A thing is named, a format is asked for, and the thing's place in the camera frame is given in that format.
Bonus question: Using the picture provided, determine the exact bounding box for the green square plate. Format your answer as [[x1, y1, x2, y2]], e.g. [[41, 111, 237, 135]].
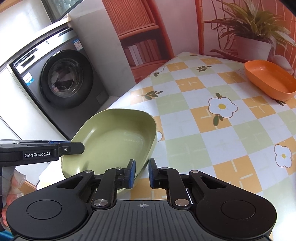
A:
[[61, 109, 158, 185]]

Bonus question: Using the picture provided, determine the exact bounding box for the orange square plate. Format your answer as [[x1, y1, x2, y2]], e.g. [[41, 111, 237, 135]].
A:
[[244, 60, 296, 101]]

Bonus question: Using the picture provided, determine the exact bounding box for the gloved human hand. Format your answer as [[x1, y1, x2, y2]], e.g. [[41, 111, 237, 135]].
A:
[[1, 167, 37, 232]]

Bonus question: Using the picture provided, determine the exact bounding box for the checkered floral tablecloth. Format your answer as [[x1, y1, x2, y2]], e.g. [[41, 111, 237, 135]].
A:
[[112, 52, 295, 240]]

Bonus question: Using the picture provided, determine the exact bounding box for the grey washing machine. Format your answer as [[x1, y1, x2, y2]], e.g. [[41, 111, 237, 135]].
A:
[[9, 27, 109, 140]]

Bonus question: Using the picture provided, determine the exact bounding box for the printed room backdrop cloth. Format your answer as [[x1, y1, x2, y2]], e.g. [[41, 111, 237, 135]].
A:
[[103, 1, 295, 82]]

